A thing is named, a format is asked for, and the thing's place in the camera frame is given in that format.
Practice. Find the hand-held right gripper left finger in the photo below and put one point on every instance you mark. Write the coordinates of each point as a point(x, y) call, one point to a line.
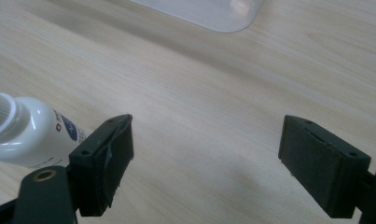
point(101, 165)

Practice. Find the white plastic bottle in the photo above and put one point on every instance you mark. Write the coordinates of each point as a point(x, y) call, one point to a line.
point(30, 137)

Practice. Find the translucent plastic tray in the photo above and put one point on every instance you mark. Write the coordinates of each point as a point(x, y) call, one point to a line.
point(207, 12)

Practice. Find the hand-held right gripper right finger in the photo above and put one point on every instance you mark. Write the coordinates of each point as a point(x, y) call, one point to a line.
point(322, 165)

